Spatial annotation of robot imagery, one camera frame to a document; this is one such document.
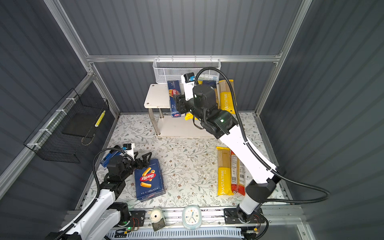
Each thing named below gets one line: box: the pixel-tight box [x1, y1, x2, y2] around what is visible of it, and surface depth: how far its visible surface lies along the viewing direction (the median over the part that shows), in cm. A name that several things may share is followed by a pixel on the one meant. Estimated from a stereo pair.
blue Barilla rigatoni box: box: [134, 158, 166, 202], surface depth 80 cm
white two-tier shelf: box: [144, 83, 215, 138], surface depth 86 cm
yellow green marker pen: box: [95, 110, 106, 128], surface depth 81 cm
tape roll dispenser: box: [150, 206, 166, 232], surface depth 69 cm
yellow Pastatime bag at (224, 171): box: [216, 146, 235, 196], surface depth 88 cm
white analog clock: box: [182, 205, 202, 230], surface depth 73 cm
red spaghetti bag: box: [231, 150, 246, 196], surface depth 86 cm
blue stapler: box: [100, 151, 122, 168], surface depth 93 cm
